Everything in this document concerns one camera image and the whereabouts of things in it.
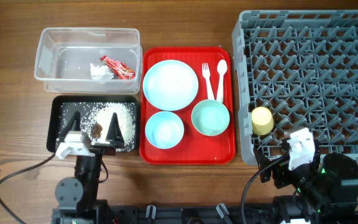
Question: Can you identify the small light blue bowl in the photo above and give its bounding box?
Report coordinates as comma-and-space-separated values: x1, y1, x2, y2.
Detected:
145, 111, 185, 149

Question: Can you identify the black tray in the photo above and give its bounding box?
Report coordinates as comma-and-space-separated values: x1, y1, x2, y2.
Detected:
47, 95, 140, 152

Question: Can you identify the white plastic fork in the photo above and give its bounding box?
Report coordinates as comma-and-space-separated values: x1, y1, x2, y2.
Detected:
201, 63, 214, 100

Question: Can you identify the clear plastic bin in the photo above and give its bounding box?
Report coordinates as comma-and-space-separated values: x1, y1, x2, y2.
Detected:
34, 27, 143, 95

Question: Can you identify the white rice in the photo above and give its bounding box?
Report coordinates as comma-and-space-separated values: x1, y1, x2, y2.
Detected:
58, 102, 136, 152

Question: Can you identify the white tissue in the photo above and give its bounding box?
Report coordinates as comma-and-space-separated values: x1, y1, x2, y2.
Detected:
90, 63, 114, 80

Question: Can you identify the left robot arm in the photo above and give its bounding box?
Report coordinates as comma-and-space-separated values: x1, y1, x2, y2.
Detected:
52, 111, 124, 224

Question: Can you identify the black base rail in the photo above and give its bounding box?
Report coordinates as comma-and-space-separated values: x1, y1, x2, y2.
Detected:
50, 203, 276, 224

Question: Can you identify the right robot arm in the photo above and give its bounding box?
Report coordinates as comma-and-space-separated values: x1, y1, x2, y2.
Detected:
254, 139, 358, 223

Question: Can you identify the red snack wrapper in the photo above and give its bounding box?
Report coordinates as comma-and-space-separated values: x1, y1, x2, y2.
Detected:
100, 55, 136, 80

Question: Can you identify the green bowl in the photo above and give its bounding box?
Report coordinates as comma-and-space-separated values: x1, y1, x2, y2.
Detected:
191, 100, 230, 136

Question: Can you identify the yellow cup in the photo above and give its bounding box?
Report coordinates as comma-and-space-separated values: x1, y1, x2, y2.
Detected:
251, 106, 274, 136

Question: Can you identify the brown food scrap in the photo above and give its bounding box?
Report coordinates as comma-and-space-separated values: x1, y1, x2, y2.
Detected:
90, 123, 103, 139

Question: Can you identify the white plastic spoon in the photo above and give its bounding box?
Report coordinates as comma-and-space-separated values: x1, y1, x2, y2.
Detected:
216, 60, 227, 103

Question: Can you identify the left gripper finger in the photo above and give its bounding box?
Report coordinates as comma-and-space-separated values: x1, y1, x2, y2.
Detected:
63, 111, 81, 134
106, 113, 125, 148

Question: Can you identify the large light blue plate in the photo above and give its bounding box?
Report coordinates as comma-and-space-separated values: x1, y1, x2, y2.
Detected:
143, 60, 199, 111

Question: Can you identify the grey dishwasher rack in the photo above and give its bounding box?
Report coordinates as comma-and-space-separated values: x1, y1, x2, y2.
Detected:
232, 10, 358, 165

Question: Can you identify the red serving tray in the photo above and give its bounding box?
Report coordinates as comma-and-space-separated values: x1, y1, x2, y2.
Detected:
139, 47, 236, 165

